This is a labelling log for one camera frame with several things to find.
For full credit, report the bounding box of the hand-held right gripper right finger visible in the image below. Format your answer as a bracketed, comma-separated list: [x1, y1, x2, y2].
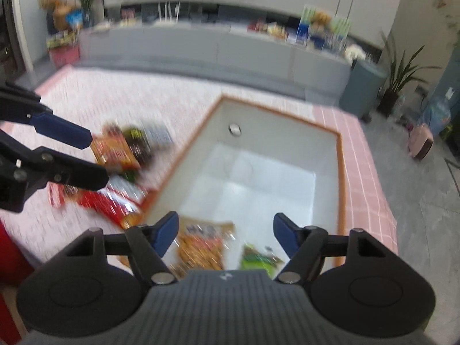
[273, 213, 387, 285]

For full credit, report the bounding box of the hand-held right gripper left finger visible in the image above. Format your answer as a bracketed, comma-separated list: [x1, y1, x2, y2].
[66, 211, 179, 287]

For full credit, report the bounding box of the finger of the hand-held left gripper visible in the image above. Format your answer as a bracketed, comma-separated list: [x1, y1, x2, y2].
[0, 82, 93, 149]
[0, 129, 109, 192]

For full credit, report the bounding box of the small red white snack packet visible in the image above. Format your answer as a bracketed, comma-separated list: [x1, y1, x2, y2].
[48, 183, 78, 208]

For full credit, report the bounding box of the yellow orange snack packet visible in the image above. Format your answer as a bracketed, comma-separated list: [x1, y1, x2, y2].
[118, 211, 145, 231]

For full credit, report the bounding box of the orange patterned snack packet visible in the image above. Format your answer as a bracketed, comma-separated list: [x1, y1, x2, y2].
[169, 222, 236, 278]

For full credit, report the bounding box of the bright green snack packet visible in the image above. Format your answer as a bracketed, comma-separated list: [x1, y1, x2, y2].
[239, 244, 285, 280]

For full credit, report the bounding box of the orange red snack packet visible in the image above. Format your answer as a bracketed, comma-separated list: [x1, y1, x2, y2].
[90, 133, 141, 173]

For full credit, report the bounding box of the silver red snack packet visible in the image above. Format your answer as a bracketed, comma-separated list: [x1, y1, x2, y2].
[107, 175, 149, 206]

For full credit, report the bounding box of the orange box with white inside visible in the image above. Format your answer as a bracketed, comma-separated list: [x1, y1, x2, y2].
[142, 93, 348, 281]

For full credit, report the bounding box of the black yellow-green print snack packet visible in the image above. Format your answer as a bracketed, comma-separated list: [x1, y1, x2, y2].
[120, 125, 156, 168]

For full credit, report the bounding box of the grey striped snack packet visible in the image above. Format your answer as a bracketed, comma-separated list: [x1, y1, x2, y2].
[144, 124, 174, 150]

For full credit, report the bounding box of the pile of snacks on cabinet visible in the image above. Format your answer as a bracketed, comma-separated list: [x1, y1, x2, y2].
[247, 19, 289, 42]

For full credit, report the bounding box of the red object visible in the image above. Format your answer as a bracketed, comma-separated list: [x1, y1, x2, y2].
[0, 219, 35, 345]

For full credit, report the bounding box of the pink basket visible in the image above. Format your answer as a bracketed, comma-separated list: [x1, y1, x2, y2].
[48, 45, 80, 67]

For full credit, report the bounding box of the white lace tablecloth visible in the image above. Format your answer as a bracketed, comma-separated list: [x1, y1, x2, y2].
[0, 68, 317, 288]

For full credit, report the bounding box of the dried flower bouquet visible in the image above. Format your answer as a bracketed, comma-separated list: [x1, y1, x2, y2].
[39, 0, 73, 31]

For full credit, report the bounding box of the potted plant with thin leaves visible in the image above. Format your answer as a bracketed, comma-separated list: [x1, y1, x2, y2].
[77, 0, 106, 29]

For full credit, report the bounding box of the white router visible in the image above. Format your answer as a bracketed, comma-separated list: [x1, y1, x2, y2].
[157, 1, 181, 23]

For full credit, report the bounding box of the small pink case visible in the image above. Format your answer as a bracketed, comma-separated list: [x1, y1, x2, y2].
[407, 124, 434, 161]

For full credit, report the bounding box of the grey trash bin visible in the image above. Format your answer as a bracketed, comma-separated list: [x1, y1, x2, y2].
[339, 59, 389, 120]

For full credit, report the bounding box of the long grey cabinet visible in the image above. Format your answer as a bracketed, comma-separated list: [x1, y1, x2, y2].
[77, 21, 355, 109]

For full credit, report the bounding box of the tall potted plant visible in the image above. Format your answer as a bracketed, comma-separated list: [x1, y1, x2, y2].
[375, 32, 441, 117]

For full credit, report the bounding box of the blue water bottle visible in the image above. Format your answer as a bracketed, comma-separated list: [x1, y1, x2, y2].
[423, 95, 452, 138]

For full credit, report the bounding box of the white plush item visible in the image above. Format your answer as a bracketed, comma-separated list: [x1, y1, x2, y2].
[344, 43, 368, 60]

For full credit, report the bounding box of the stack of blue boxes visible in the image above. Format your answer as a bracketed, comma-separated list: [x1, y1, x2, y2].
[287, 23, 346, 55]

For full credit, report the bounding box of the green white display box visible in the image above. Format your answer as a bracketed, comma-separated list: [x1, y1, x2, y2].
[331, 16, 353, 39]
[300, 5, 317, 26]

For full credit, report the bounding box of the brown teddy bear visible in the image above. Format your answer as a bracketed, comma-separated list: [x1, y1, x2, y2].
[310, 10, 332, 30]

